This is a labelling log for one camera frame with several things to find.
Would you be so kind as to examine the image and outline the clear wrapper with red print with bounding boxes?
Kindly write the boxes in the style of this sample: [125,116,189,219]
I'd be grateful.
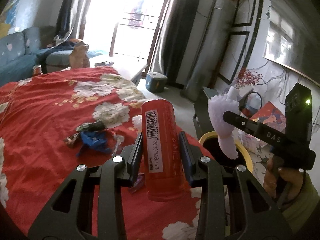
[111,134,125,155]

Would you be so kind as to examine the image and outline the wall television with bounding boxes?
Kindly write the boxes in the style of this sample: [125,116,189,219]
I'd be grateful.
[262,0,320,80]

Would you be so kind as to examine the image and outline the blue storage stool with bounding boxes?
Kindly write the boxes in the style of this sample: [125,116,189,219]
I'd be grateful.
[146,72,167,93]

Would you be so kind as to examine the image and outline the blue sofa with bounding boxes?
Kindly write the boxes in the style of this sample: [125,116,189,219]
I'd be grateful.
[0,26,103,88]

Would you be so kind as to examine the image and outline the red floral table cloth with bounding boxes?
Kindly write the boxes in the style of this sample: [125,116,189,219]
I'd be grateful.
[0,66,225,240]

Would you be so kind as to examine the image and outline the grey window curtain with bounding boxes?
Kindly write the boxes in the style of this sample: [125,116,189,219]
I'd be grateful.
[56,0,100,43]

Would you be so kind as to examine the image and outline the purple clear snack wrapper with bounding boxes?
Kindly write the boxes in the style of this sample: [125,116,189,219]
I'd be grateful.
[129,174,145,193]

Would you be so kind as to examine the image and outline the hanging clothes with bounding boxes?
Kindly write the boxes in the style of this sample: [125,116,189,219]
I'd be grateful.
[127,0,148,30]

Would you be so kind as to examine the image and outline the person's right forearm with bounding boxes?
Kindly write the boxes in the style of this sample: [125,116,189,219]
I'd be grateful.
[282,172,320,233]

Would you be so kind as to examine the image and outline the dark window curtain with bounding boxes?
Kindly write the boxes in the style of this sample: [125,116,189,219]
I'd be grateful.
[150,0,200,85]

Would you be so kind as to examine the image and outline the white coffee table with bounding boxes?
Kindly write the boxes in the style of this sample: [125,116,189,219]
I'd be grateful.
[62,57,149,85]

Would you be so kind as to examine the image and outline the brown snack wrapper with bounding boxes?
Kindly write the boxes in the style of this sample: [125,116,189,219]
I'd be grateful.
[62,134,82,149]

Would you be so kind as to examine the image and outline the black chair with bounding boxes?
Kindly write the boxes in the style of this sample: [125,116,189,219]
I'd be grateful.
[192,86,220,140]

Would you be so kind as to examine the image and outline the red printed box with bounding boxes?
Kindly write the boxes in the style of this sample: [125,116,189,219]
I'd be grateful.
[250,101,287,133]

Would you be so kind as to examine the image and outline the colourful wall map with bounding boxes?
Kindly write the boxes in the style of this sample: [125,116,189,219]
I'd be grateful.
[0,0,25,38]

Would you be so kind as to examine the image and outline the grey standing air conditioner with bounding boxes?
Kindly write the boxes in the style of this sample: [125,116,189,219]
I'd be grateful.
[181,0,237,102]

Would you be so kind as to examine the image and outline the red drink can with barcode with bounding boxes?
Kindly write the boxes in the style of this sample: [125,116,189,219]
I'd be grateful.
[141,99,188,202]

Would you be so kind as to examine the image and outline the blue plastic wrapper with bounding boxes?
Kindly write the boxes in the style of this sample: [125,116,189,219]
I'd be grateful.
[76,131,112,158]

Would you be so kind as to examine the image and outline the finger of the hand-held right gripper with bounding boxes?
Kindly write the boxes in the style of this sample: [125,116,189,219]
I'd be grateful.
[222,110,260,134]

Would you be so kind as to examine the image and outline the brown paper bag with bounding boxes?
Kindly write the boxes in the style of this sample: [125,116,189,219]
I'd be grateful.
[69,39,90,69]

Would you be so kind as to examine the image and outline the dark green snack wrapper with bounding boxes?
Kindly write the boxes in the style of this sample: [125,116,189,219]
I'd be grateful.
[76,121,105,132]

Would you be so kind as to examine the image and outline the red berry branch decoration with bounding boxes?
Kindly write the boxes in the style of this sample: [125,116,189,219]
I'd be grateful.
[235,67,263,88]

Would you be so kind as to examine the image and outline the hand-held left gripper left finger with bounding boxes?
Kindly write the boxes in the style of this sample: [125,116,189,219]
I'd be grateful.
[27,131,144,240]

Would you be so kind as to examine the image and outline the person's right hand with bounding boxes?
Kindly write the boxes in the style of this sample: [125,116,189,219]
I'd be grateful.
[262,159,307,200]

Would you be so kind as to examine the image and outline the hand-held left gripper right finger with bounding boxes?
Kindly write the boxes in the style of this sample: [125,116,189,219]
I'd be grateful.
[178,131,293,240]

